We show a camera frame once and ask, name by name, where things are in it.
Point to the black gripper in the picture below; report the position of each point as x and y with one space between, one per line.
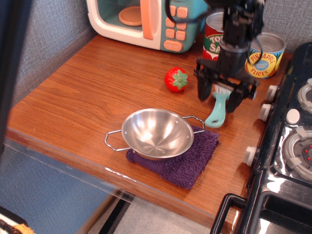
230 64

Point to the teal dish brush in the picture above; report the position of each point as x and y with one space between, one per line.
218 114

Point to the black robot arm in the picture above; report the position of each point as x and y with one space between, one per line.
242 23

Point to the purple cloth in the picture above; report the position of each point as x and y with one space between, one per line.
182 170

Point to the red toy strawberry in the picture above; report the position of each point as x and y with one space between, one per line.
176 79

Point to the white stove knob middle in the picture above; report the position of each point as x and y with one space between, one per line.
264 112

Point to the white stove knob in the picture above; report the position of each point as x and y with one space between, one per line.
264 112
272 89
249 155

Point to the white stove knob top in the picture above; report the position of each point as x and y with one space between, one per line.
272 89

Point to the pineapple slices can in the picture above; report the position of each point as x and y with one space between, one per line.
265 55

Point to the tomato sauce can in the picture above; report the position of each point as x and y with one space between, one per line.
213 36

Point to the white stove knob bottom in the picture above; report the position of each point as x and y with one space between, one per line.
249 155

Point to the teal toy microwave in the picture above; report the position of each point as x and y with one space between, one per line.
145 22

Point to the black toy stove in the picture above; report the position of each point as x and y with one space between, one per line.
279 197

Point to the steel bowl with handles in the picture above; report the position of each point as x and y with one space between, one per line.
158 134

